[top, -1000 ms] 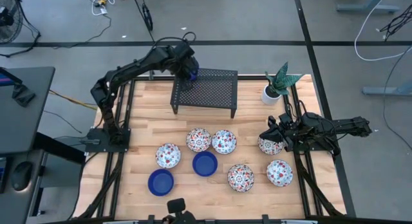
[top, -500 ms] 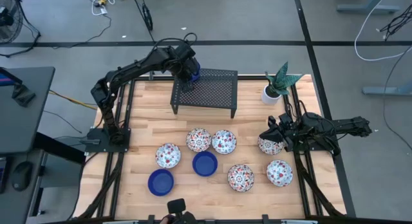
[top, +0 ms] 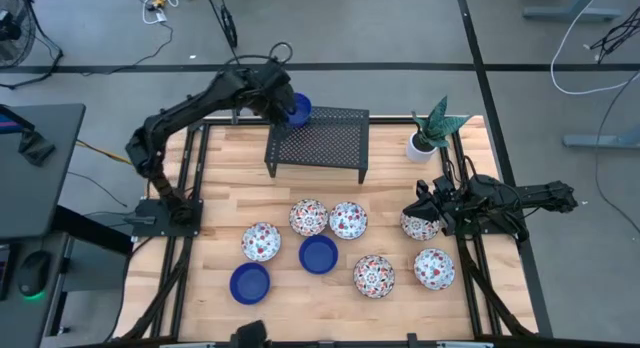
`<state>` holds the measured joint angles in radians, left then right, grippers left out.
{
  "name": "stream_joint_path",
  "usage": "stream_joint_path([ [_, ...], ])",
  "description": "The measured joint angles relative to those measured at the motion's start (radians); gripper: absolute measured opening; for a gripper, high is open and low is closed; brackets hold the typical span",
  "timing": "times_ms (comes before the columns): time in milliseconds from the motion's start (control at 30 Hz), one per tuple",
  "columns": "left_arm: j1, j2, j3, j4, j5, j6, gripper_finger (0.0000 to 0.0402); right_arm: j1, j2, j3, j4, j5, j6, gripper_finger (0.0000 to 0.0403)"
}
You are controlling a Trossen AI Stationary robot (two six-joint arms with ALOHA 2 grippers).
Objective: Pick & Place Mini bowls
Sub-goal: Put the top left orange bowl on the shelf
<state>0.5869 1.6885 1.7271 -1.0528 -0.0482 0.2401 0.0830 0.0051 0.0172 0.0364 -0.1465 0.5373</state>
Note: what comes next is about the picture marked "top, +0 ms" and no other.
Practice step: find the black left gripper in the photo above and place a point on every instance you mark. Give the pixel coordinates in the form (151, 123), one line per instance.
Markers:
(272, 88)

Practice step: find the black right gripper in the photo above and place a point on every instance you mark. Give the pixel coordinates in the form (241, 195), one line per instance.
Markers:
(448, 219)

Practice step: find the blue mini bowl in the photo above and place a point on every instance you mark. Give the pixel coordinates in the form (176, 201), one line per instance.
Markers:
(249, 283)
(304, 113)
(318, 254)

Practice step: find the red bowl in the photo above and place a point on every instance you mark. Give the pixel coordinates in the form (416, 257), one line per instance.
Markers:
(434, 268)
(420, 230)
(348, 220)
(261, 242)

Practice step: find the black bowl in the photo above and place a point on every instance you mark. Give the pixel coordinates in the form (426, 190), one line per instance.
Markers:
(374, 276)
(308, 217)

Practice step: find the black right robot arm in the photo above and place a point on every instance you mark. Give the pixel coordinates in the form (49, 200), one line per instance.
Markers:
(545, 195)

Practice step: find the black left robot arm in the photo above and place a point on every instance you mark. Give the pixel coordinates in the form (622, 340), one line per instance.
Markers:
(200, 103)

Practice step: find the white plant pot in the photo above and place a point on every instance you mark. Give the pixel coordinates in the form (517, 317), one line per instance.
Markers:
(415, 155)

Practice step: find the black perforated metal rack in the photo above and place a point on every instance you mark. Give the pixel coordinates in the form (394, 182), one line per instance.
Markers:
(325, 143)

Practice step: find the green snake plant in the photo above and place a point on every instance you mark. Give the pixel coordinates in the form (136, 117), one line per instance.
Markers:
(440, 123)

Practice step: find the grey desk foot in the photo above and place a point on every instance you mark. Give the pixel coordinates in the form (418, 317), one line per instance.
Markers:
(570, 13)
(600, 139)

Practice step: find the dark bulky object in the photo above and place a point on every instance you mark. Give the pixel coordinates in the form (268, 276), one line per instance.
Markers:
(250, 335)

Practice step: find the black angular desk object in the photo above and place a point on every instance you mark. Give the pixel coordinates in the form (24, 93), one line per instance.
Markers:
(37, 148)

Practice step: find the black desk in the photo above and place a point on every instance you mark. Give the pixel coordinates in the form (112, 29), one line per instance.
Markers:
(45, 198)

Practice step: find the computer screen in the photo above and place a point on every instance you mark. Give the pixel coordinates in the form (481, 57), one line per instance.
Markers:
(7, 120)

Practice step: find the black floor fan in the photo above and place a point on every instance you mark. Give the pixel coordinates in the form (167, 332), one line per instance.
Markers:
(15, 43)

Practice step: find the black computer mouse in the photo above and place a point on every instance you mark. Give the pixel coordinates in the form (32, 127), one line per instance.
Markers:
(34, 273)

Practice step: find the dark desk device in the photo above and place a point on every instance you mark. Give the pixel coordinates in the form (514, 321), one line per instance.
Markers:
(4, 273)

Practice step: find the grey desk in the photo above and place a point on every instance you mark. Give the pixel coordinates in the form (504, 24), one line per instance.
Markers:
(10, 328)

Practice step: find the black frame bracket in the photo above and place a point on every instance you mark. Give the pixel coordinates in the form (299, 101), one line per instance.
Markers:
(234, 117)

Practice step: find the black aluminium table frame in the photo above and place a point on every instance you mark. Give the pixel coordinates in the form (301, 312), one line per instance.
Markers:
(204, 160)

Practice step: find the black bar bracket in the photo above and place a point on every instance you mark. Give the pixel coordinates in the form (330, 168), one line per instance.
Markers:
(411, 339)

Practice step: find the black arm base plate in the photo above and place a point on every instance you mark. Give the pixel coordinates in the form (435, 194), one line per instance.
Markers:
(150, 229)

